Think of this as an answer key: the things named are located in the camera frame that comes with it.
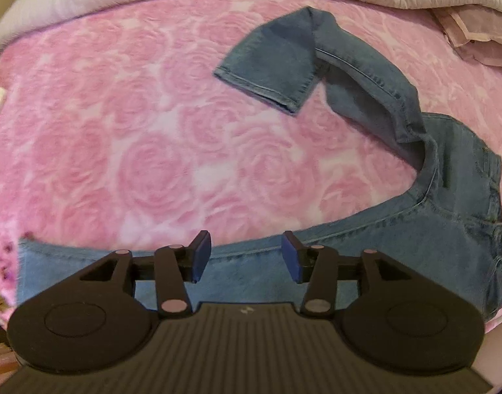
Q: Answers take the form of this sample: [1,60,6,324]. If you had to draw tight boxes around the blue denim jeans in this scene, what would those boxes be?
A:
[17,6,502,323]

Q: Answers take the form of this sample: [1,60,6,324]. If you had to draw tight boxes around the pale pink folded cloth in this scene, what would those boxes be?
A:
[429,6,502,70]

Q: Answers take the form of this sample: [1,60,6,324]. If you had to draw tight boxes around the pink rose-print blanket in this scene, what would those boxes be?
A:
[0,0,502,337]

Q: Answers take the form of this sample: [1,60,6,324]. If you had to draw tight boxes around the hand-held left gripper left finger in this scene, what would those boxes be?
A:
[76,230,213,318]

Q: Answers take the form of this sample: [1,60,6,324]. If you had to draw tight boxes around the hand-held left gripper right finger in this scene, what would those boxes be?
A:
[282,230,416,318]

